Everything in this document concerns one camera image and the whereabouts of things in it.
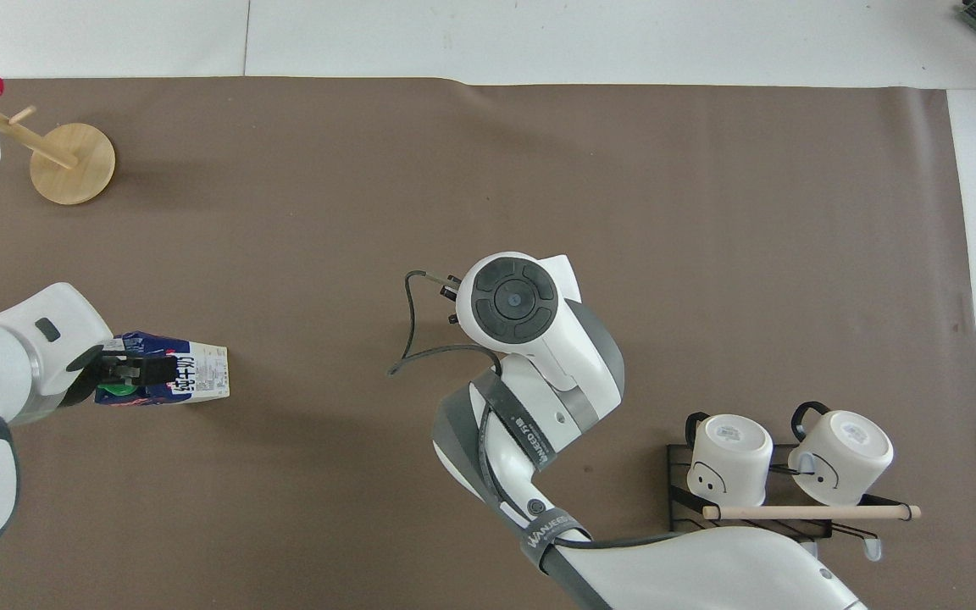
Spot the white mug with face print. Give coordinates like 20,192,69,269
685,412,774,508
787,401,895,508

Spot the black cable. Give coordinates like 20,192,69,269
387,269,503,379

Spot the black wire rack wooden bar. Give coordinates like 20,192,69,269
666,442,923,563

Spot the blue white milk carton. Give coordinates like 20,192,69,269
94,330,231,408

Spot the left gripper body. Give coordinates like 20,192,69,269
63,343,126,407

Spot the wooden mug tree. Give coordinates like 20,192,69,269
0,93,117,206

